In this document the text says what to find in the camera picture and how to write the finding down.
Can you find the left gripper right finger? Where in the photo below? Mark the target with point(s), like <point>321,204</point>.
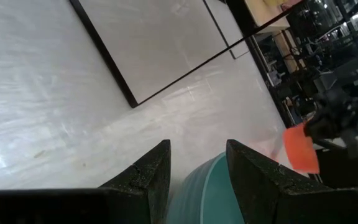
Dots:
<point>253,186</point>

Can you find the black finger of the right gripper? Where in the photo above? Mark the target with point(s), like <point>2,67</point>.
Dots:
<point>351,144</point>

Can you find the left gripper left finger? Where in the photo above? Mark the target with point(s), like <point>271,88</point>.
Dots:
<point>149,186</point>

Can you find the blue plastic bowl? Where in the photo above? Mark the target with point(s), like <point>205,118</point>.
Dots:
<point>204,196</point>

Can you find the orange plastic bowl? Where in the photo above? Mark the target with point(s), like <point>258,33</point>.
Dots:
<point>300,152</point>

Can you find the black-framed wooden shelf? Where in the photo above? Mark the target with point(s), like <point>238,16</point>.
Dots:
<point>104,53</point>

